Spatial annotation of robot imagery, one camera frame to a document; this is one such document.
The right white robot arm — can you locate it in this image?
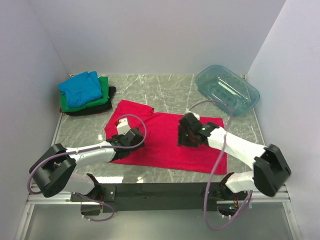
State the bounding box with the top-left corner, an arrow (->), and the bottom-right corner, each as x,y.
178,112 -> 292,200

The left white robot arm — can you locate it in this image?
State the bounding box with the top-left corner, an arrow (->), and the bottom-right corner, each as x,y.
27,128 -> 146,201

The folded black t shirt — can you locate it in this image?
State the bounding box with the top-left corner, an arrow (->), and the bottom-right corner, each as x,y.
65,86 -> 117,117

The clear blue plastic tub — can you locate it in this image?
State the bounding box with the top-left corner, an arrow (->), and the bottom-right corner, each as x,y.
195,65 -> 260,117

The folded green t shirt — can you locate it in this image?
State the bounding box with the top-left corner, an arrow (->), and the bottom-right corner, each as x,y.
60,76 -> 110,113

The black base beam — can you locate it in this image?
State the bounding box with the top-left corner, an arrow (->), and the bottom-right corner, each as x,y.
70,181 -> 251,217

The folded blue t shirt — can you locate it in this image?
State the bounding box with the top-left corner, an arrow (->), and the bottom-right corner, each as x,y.
57,71 -> 103,108

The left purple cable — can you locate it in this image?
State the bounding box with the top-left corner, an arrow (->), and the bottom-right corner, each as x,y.
26,114 -> 148,222

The purple cable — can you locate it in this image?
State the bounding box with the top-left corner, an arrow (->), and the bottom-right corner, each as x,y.
26,114 -> 148,222
187,99 -> 253,231

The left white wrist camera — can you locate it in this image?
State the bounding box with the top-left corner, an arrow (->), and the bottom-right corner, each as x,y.
115,117 -> 131,135

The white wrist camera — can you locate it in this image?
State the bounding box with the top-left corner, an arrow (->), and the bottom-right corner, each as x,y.
185,109 -> 201,121
115,117 -> 131,135

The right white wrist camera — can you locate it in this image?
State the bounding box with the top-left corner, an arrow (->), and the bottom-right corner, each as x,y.
185,109 -> 201,121

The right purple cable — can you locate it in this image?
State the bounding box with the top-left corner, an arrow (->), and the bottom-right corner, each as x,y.
187,99 -> 253,231

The aluminium frame rail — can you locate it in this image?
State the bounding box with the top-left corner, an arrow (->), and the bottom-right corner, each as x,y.
14,113 -> 86,240

